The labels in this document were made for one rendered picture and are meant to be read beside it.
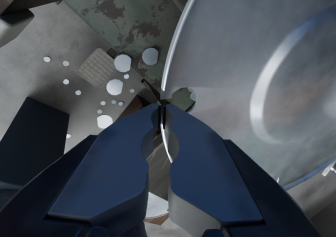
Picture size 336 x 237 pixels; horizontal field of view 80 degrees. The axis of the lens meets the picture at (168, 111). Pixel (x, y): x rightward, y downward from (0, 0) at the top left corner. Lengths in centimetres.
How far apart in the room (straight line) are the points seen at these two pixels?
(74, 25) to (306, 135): 83
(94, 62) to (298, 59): 67
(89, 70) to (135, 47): 52
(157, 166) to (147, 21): 17
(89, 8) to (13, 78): 77
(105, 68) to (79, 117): 35
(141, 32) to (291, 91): 17
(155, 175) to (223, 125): 7
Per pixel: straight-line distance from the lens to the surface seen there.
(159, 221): 110
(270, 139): 22
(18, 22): 32
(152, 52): 27
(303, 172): 32
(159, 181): 19
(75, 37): 92
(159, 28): 27
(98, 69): 77
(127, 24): 26
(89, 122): 106
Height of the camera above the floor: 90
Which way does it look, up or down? 55 degrees down
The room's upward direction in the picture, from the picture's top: 146 degrees clockwise
